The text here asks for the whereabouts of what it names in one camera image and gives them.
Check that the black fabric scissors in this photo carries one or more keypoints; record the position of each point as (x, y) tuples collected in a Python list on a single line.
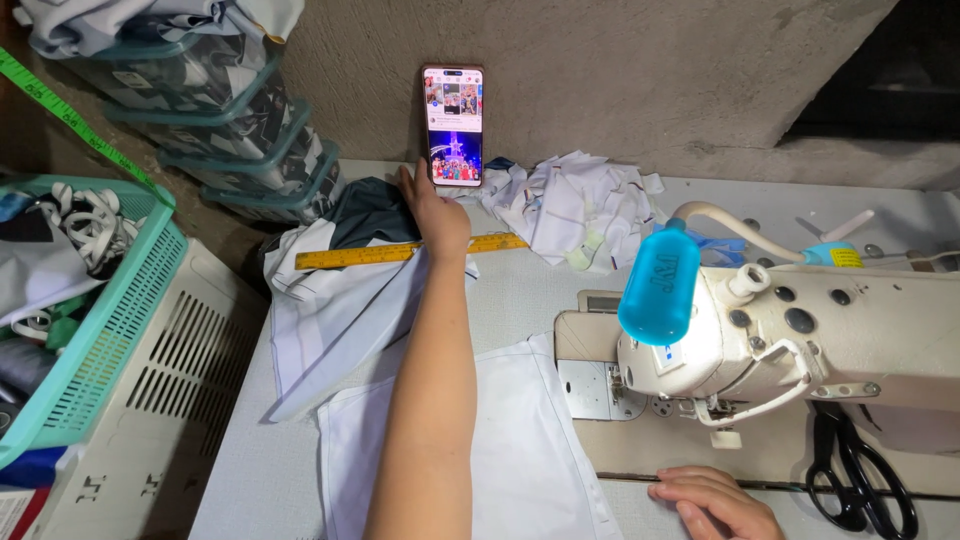
[(855, 472)]

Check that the green measuring tape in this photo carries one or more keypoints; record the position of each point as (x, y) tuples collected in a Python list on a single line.
[(82, 127)]

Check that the cream industrial sewing machine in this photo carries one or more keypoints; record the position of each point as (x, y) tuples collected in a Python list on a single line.
[(810, 337)]

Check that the person's left hand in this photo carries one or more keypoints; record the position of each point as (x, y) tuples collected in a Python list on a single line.
[(439, 225)]

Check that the white fabric panel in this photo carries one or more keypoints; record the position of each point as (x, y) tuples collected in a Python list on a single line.
[(517, 450)]

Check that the smartphone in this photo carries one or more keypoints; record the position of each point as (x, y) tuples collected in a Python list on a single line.
[(454, 124)]

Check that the person's right hand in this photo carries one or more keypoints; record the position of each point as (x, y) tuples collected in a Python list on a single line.
[(724, 510)]

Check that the heap of white fabric scraps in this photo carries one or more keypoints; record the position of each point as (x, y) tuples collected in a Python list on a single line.
[(577, 206)]

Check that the blue gooseneck sewing lamp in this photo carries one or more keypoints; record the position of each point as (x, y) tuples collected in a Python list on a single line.
[(660, 285)]

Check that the white vented appliance box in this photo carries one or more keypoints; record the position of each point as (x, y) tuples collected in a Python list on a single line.
[(157, 390)]

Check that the white and dark garment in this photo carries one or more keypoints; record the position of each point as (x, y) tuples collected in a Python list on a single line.
[(337, 322)]

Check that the yellow wooden ruler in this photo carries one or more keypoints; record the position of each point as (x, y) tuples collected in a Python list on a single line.
[(345, 257)]

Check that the person's left fingers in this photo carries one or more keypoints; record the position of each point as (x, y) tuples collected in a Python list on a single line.
[(407, 182)]

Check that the clear container with teal lid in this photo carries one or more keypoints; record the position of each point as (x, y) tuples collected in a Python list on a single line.
[(225, 124), (180, 71), (289, 202), (262, 165)]

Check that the red blue white packet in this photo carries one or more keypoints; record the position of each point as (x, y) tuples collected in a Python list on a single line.
[(26, 495)]

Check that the person's right fingers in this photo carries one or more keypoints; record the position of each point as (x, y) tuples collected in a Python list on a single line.
[(682, 489)]

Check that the white plastic rod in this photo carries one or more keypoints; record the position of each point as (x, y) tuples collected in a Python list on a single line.
[(847, 225)]

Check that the teal plastic basket with cloths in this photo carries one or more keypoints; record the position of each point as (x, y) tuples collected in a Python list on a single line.
[(90, 315)]

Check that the heap of grey white cloth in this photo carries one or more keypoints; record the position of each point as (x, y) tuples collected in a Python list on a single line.
[(135, 19)]

